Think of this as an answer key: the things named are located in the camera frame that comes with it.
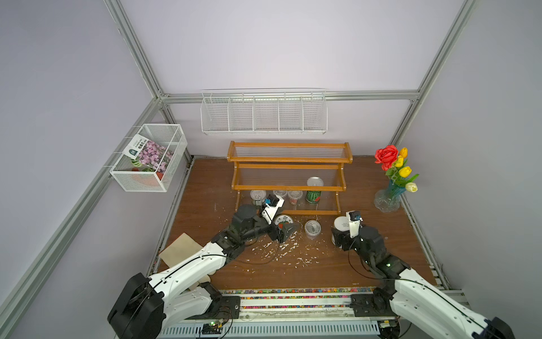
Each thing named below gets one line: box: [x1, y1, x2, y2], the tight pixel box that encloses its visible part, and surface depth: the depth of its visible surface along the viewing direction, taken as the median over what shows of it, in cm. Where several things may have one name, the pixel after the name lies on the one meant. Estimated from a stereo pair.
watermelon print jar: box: [304, 175, 324, 205], surface depth 95 cm
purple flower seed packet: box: [122, 134, 174, 174], surface depth 75 cm
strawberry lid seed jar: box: [274, 214, 294, 231], surface depth 88 cm
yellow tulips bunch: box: [386, 147, 420, 193], surface depth 78 cm
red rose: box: [374, 144, 399, 171], surface depth 72 cm
